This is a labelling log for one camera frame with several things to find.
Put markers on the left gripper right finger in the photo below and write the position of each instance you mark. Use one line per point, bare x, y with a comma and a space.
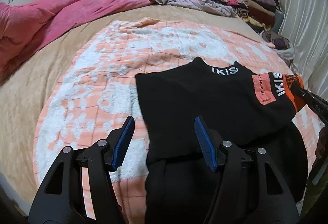
250, 188

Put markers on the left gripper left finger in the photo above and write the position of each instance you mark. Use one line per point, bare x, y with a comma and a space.
59, 198

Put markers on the black orange knit sweater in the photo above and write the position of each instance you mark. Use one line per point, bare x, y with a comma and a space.
250, 110

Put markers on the bag of clothes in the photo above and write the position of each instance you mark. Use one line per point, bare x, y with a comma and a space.
283, 47

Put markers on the stack of folded clothes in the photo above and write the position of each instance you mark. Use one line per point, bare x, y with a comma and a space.
260, 15

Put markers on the person's right hand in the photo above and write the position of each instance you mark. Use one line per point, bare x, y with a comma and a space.
322, 143

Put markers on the peach white plush blanket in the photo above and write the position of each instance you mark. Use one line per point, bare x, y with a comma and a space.
98, 91

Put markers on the beige fleece bed sheet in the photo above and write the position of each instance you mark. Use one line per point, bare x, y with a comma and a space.
24, 93

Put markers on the white satin curtain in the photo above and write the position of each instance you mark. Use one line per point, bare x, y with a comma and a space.
305, 25

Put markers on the pink satin comforter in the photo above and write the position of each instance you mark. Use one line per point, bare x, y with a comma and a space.
28, 28

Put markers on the lilac crumpled garment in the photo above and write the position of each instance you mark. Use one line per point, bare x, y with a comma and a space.
207, 6

